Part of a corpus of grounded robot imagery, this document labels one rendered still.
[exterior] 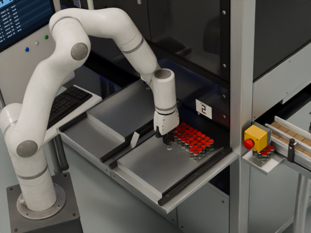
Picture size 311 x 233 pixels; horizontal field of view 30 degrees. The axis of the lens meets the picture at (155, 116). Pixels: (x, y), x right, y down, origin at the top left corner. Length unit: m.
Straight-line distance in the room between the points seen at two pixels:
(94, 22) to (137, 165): 0.68
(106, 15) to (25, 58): 0.90
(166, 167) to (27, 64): 0.86
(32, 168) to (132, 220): 1.30
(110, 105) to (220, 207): 0.68
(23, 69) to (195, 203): 1.03
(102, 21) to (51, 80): 0.25
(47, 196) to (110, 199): 1.25
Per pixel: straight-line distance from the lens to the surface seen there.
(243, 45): 2.03
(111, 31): 1.90
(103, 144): 2.45
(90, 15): 1.91
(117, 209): 3.37
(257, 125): 2.26
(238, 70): 2.10
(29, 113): 1.96
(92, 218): 3.35
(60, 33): 1.86
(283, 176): 2.78
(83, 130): 2.54
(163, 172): 2.29
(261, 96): 2.27
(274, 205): 2.87
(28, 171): 2.11
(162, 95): 2.13
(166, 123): 2.22
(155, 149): 2.39
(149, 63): 2.02
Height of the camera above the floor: 2.50
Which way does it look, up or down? 39 degrees down
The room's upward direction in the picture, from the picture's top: 6 degrees counter-clockwise
